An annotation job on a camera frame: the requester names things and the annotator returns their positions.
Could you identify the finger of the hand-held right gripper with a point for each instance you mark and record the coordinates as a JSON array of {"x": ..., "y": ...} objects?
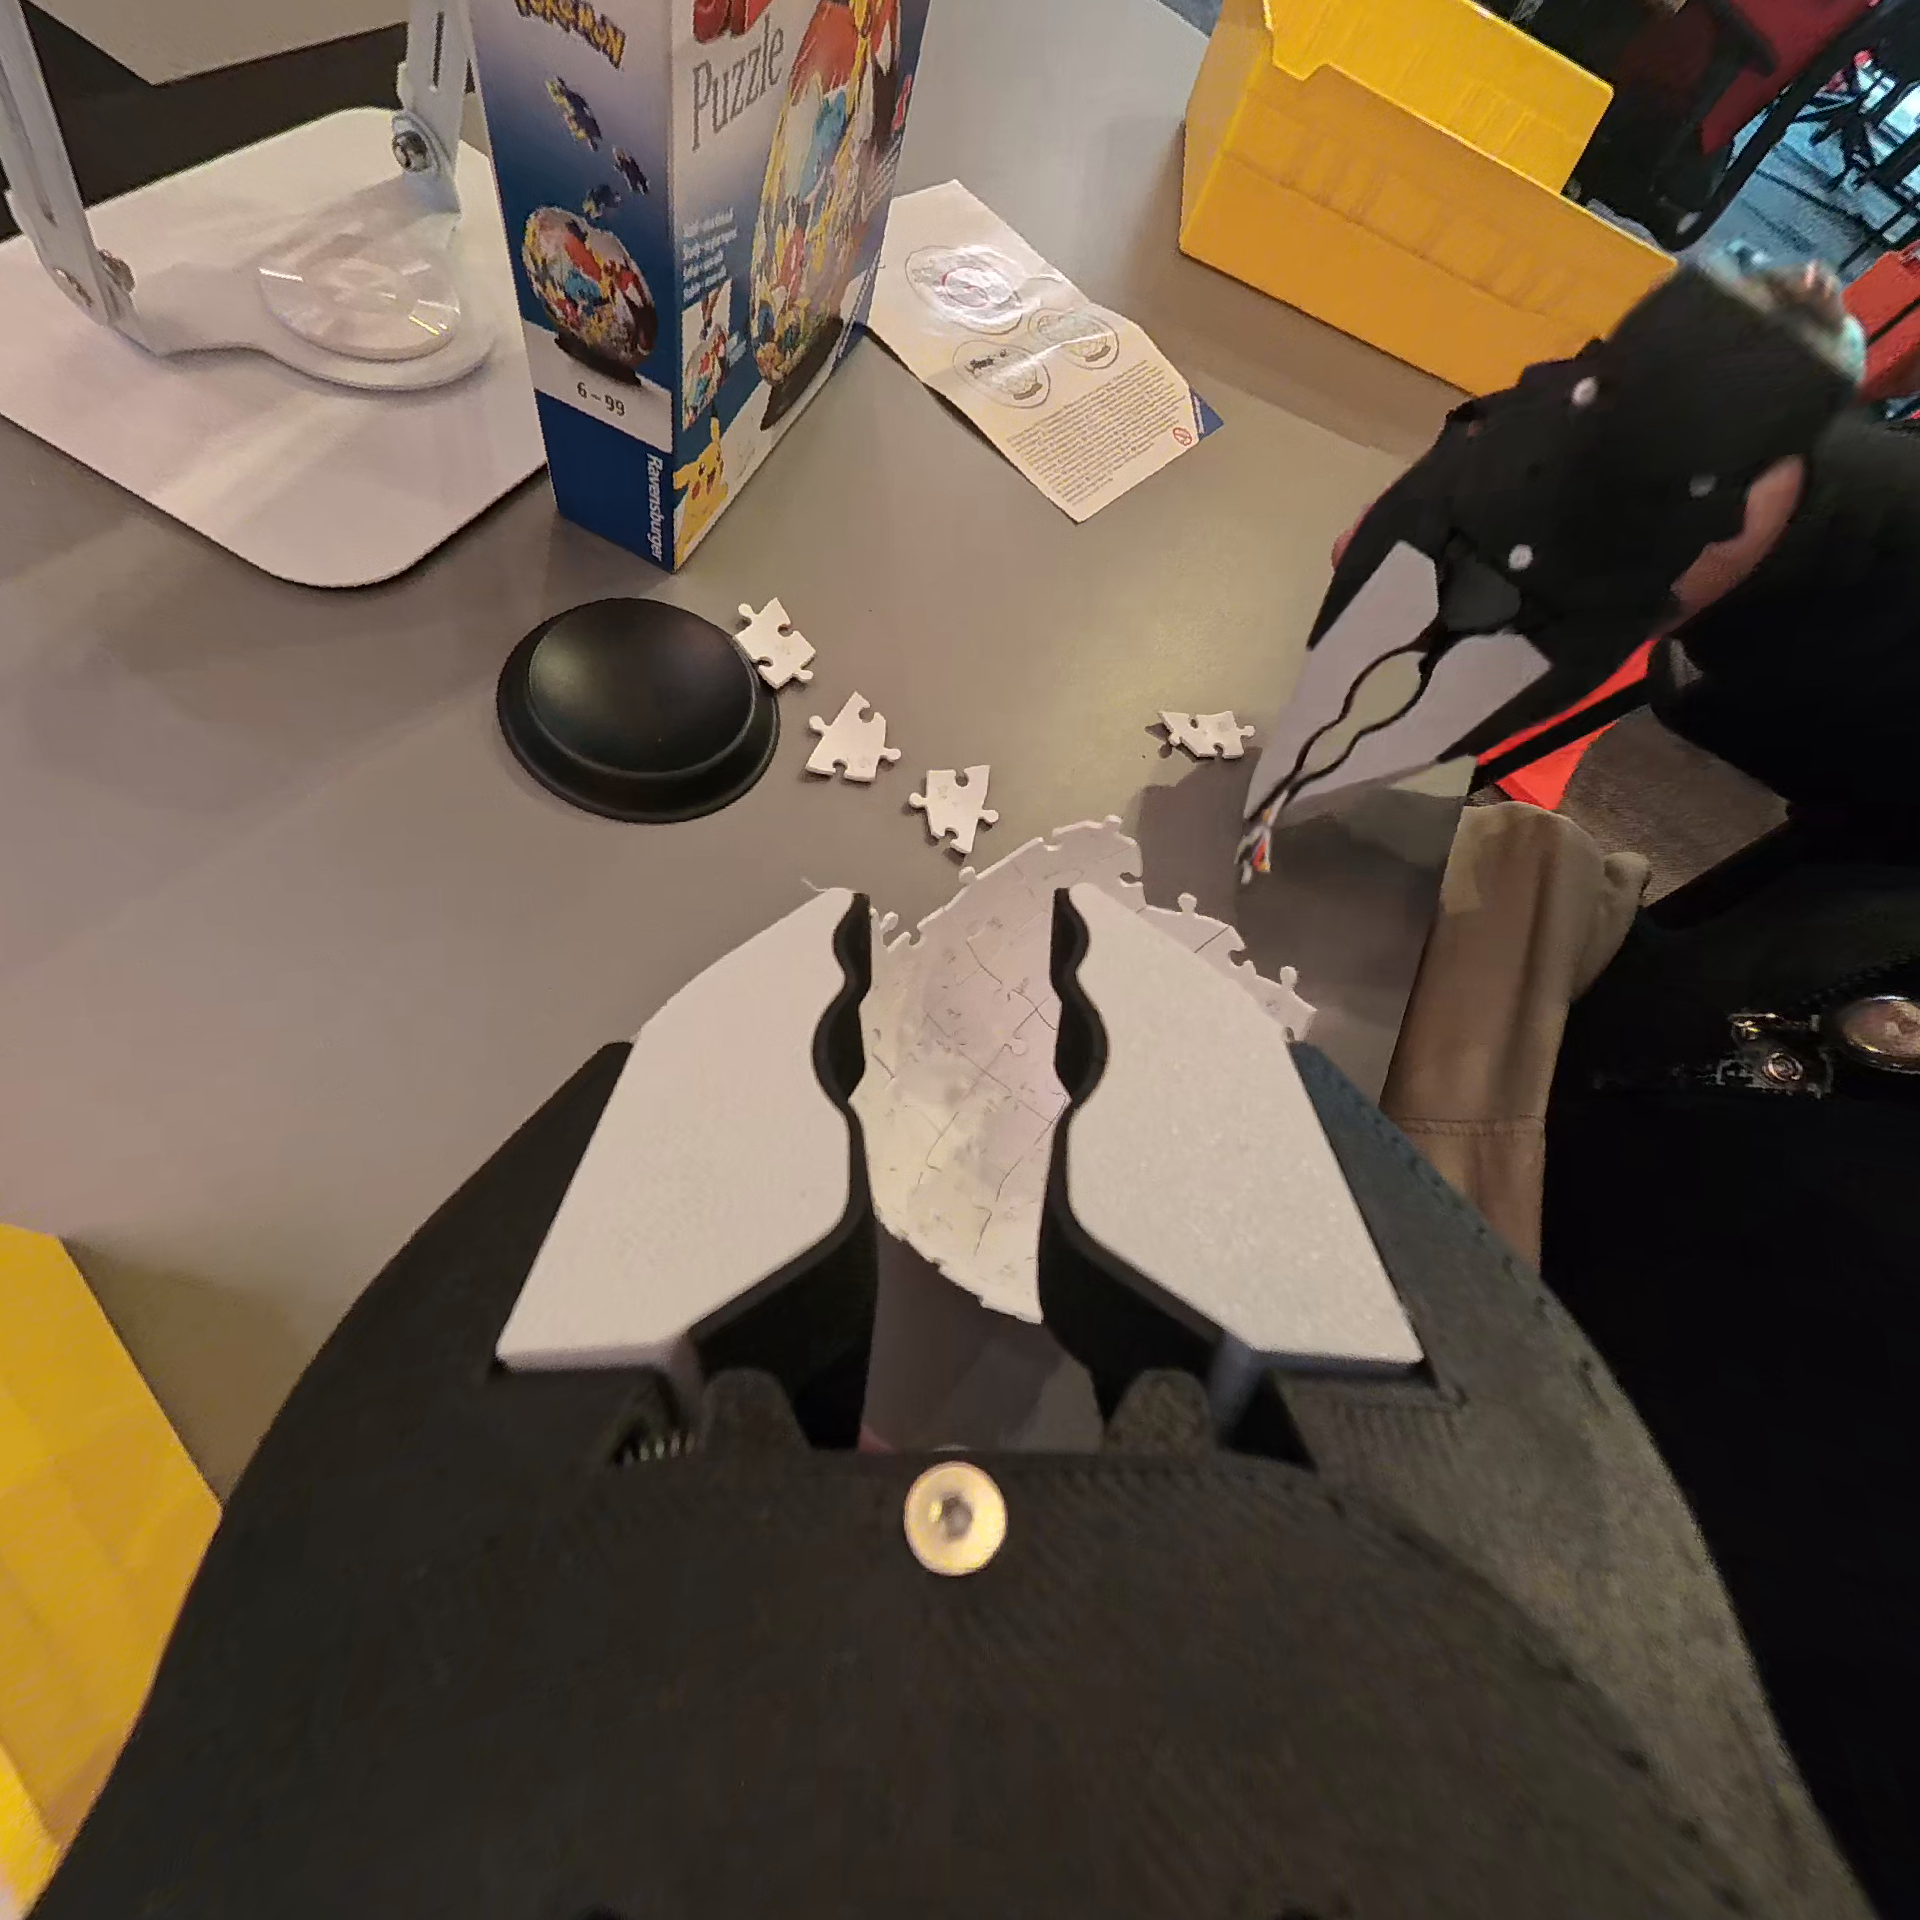
[
  {"x": 1371, "y": 630},
  {"x": 1424, "y": 737}
]

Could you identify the person's beige trousers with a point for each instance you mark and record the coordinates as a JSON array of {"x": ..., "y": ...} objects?
[{"x": 1505, "y": 987}]

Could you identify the white-backed puzzle piece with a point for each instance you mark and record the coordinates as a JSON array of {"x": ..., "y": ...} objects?
[
  {"x": 1207, "y": 737},
  {"x": 955, "y": 806},
  {"x": 855, "y": 740},
  {"x": 1252, "y": 852},
  {"x": 779, "y": 639}
]

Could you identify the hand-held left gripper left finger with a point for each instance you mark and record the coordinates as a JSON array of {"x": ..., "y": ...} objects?
[{"x": 707, "y": 1152}]

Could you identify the blue puzzle box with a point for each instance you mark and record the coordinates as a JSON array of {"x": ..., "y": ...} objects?
[{"x": 716, "y": 228}]

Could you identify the yellow plastic bin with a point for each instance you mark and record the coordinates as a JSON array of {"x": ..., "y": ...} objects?
[
  {"x": 1395, "y": 211},
  {"x": 74, "y": 1501}
]

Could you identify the partly built puzzle ball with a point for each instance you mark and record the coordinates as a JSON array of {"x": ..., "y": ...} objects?
[{"x": 958, "y": 1076}]

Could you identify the black round ball stand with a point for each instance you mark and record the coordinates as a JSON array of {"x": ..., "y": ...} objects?
[{"x": 643, "y": 704}]

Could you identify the white instruction leaflet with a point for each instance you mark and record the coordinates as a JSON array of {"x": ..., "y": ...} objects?
[{"x": 1076, "y": 406}]

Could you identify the person's black top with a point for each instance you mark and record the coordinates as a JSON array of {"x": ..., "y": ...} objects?
[{"x": 1725, "y": 1350}]

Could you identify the person's right hand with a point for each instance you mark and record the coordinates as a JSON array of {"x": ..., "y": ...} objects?
[{"x": 1766, "y": 513}]

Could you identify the red chair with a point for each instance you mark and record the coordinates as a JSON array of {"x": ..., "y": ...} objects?
[{"x": 1574, "y": 740}]

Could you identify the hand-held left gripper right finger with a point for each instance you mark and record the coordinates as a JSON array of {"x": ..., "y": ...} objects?
[{"x": 1213, "y": 1173}]

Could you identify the white camera stand base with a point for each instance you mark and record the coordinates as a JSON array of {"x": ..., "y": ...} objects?
[{"x": 298, "y": 482}]

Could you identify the metal badge reel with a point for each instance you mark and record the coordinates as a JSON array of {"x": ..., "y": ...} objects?
[{"x": 1876, "y": 1037}]

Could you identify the dark chair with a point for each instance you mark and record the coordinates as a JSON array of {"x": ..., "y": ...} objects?
[{"x": 1698, "y": 91}]

